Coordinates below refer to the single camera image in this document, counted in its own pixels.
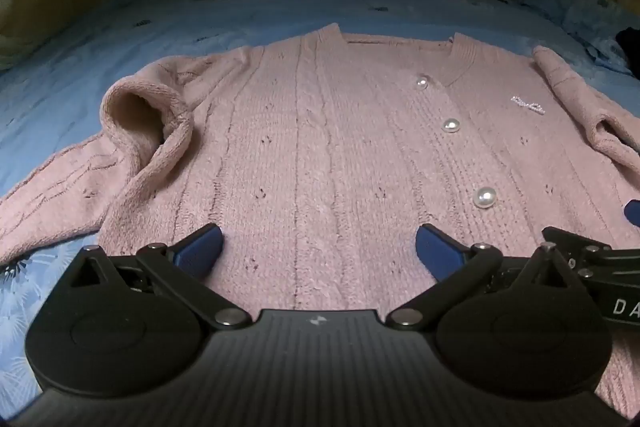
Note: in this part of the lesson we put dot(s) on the pink knit cardigan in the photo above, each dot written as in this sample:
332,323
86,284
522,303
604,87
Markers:
325,157

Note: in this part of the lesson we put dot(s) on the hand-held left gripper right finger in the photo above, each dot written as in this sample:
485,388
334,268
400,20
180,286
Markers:
440,252

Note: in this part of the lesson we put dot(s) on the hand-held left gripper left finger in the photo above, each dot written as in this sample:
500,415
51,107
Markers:
202,249

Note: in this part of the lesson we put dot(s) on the blue pillow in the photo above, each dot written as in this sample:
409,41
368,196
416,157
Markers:
575,12

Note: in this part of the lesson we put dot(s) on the black cloth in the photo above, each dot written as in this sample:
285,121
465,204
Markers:
630,43

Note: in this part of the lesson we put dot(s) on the blue dandelion-print bed sheet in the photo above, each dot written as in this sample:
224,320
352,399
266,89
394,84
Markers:
75,57

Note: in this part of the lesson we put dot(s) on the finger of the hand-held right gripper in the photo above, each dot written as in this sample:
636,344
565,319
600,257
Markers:
634,212
600,258

